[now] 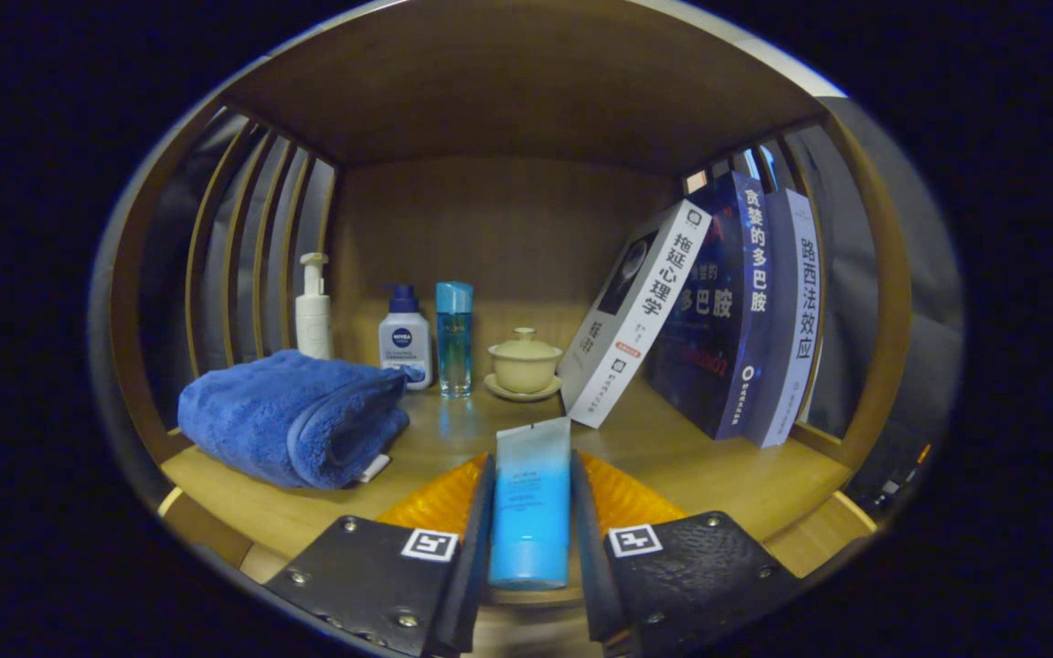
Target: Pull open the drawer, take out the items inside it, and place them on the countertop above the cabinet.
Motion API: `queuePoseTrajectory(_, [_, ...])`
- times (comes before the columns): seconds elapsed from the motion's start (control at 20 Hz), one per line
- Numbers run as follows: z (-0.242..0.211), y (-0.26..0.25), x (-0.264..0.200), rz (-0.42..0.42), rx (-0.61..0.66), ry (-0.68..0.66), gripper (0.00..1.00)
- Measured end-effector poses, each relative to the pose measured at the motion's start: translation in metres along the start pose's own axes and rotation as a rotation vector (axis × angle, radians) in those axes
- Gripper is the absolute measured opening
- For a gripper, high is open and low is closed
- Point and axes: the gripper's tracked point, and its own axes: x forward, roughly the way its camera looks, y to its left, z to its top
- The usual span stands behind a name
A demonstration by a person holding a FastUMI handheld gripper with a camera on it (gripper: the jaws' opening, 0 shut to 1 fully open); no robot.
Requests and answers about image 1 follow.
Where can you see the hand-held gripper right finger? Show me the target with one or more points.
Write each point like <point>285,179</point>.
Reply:
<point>586,567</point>

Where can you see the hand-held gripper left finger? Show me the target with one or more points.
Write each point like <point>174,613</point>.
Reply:
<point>472,567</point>

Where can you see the blue and white tube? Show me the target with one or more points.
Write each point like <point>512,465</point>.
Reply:
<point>531,512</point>

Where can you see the wooden countertop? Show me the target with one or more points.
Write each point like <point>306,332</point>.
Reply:
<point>673,457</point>

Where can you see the wooden cabinet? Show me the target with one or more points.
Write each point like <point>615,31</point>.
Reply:
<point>508,228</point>

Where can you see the yellow lidded teacup with saucer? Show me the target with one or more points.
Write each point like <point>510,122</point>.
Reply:
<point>524,366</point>

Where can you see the translucent blue bottle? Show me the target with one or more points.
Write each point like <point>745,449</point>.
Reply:
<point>454,338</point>

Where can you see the folded blue towel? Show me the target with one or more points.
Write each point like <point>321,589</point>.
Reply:
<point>289,420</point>

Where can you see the white bottle with blue cap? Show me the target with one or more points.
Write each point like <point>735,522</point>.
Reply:
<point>403,343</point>

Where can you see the white book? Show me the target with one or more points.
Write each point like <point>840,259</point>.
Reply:
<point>636,320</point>

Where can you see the dark blue book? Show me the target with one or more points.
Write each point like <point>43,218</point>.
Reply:
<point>709,338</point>

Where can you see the white pump bottle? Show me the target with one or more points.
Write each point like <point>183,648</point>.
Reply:
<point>314,320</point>

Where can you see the black and orange device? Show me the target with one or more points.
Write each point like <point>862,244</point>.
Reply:
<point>897,480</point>

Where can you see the light purple book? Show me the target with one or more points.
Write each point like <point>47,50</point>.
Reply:
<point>796,320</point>

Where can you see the black backdrop cloth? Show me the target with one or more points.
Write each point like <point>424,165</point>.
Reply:
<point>929,320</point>

